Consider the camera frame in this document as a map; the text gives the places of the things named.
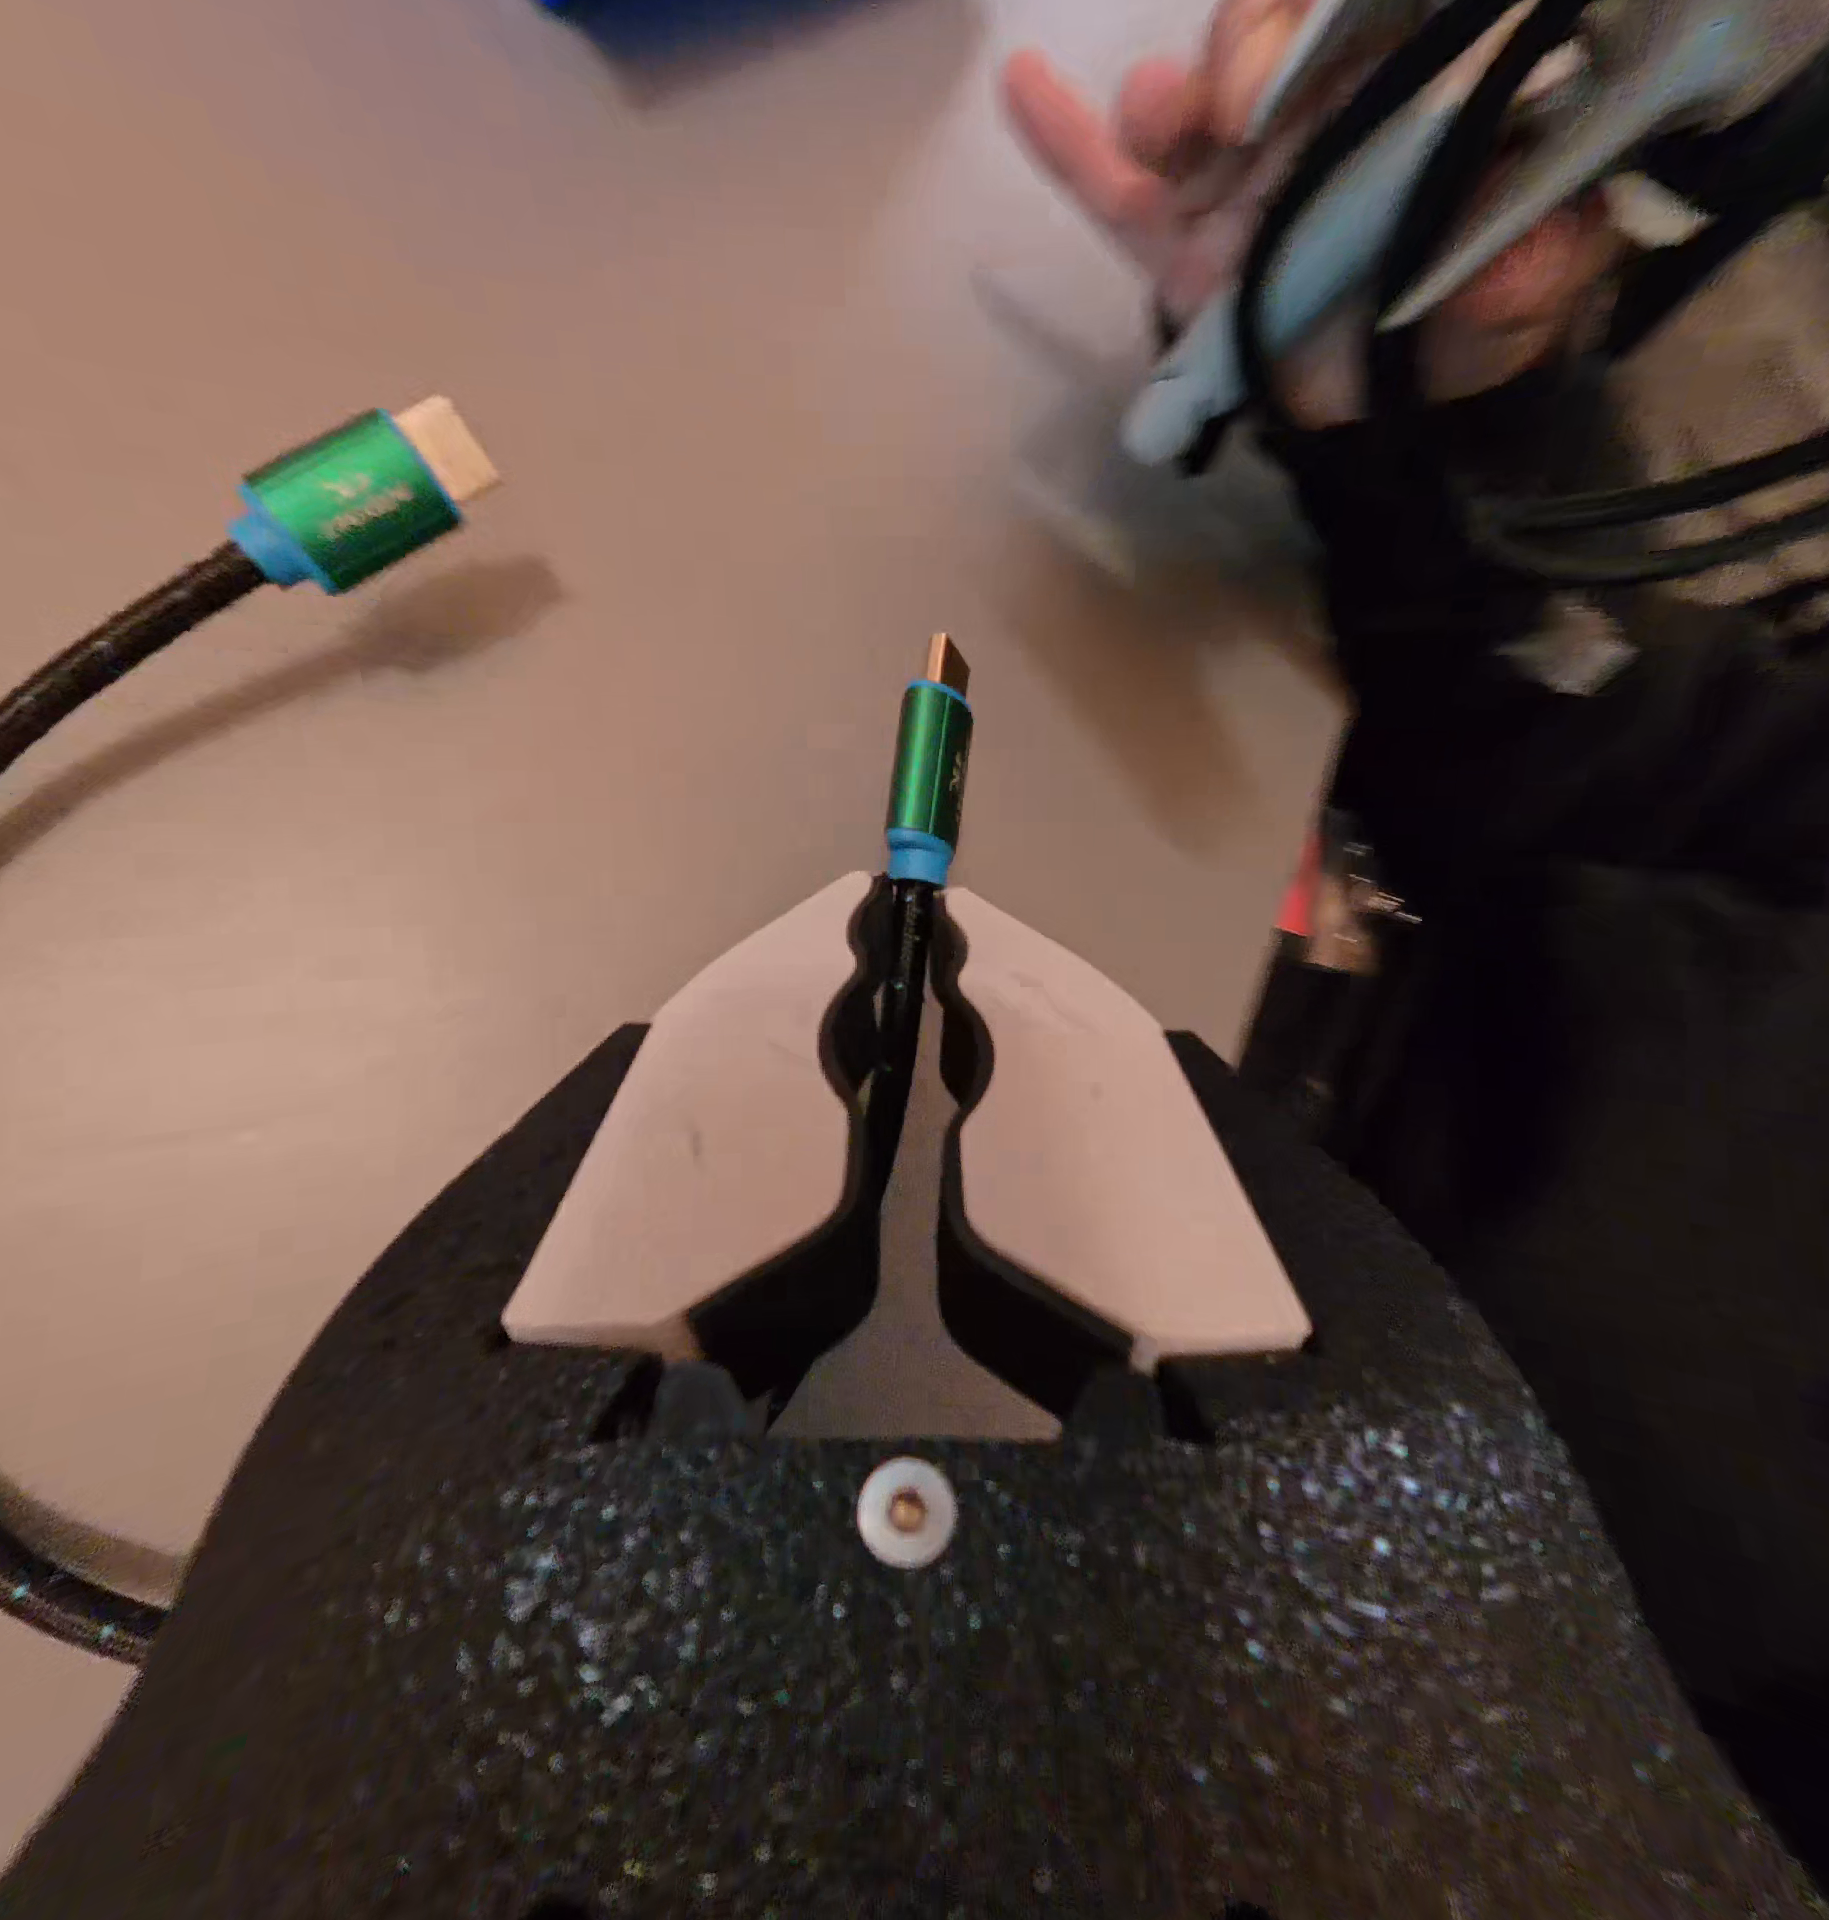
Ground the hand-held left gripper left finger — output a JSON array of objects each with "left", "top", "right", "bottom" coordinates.
[{"left": 499, "top": 869, "right": 894, "bottom": 1404}]

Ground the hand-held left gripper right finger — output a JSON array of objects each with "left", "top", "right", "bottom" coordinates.
[{"left": 933, "top": 884, "right": 1315, "bottom": 1423}]

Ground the green plug braided HDMI cable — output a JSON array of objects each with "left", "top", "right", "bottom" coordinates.
[{"left": 0, "top": 392, "right": 991, "bottom": 1667}]

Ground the blue plastic bin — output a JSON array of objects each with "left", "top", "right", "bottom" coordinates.
[{"left": 540, "top": 0, "right": 977, "bottom": 31}]

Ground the person's right forearm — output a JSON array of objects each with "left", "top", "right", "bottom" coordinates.
[{"left": 1274, "top": 375, "right": 1829, "bottom": 901}]

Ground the person's right hand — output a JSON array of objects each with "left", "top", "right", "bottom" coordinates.
[{"left": 1001, "top": 0, "right": 1629, "bottom": 377}]

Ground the person's black jacket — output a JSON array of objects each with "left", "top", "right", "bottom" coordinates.
[{"left": 1236, "top": 840, "right": 1829, "bottom": 1920}]

